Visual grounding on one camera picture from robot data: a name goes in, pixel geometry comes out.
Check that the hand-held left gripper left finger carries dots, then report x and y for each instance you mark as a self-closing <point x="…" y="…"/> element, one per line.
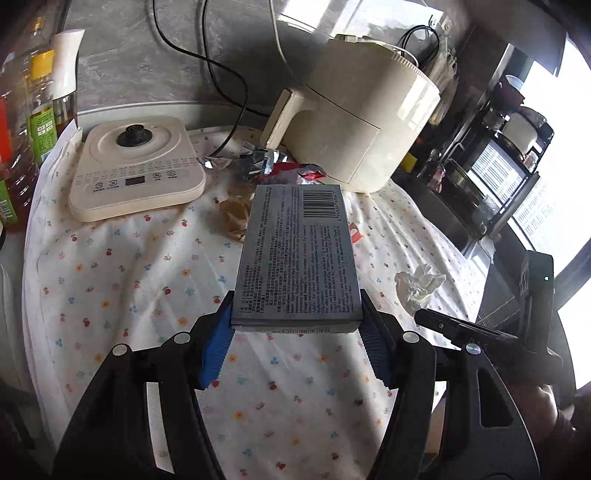
<point x="214" y="341"/>

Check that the yellow sponge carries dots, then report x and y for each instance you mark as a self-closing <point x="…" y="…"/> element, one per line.
<point x="408" y="162"/>

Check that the yellow cap oil bottle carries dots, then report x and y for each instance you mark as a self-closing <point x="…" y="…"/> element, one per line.
<point x="42" y="120"/>

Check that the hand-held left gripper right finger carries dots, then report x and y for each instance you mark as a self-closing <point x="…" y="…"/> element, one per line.
<point x="376" y="344"/>

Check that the large amber oil bottle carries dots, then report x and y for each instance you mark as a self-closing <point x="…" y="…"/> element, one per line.
<point x="16" y="152"/>

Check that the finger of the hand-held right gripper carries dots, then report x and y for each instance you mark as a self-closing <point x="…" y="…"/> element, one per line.
<point x="461" y="327"/>

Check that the hanging plastic bags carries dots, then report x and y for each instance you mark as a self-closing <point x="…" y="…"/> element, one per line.
<point x="445" y="78"/>

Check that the person's right hand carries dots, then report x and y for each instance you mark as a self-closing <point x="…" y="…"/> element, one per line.
<point x="535" y="410"/>

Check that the black dish rack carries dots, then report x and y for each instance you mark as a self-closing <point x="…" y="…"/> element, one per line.
<point x="498" y="180"/>

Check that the floral white tablecloth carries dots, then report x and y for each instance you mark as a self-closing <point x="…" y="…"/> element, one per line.
<point x="138" y="277"/>

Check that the white kettle base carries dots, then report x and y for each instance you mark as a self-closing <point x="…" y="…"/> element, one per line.
<point x="138" y="182"/>

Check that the small red wrapper piece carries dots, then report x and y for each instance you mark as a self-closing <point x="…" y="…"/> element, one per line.
<point x="355" y="233"/>

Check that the crumpled brown paper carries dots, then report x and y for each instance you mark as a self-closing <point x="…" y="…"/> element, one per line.
<point x="235" y="219"/>

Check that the steel sink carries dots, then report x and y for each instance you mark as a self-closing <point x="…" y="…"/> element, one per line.
<point x="434" y="203"/>

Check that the white tissue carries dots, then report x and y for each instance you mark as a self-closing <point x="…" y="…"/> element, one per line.
<point x="418" y="288"/>

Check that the glass pot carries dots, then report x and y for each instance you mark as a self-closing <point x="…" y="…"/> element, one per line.
<point x="471" y="184"/>

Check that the black window frame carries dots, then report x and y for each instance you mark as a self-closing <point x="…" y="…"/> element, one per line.
<point x="572" y="286"/>

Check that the crumpled foil scrap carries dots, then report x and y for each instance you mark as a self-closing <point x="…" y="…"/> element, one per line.
<point x="240" y="159"/>

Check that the cream air fryer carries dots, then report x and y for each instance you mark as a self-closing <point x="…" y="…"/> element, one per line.
<point x="369" y="115"/>

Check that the white bowl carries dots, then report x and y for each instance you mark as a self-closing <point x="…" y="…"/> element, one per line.
<point x="519" y="129"/>

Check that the person's right forearm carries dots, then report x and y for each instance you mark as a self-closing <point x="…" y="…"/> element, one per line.
<point x="567" y="424"/>

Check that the white wall hook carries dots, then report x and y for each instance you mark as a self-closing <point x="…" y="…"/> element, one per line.
<point x="444" y="23"/>

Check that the grey printed cardboard box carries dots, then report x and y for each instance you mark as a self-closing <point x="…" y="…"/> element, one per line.
<point x="295" y="258"/>

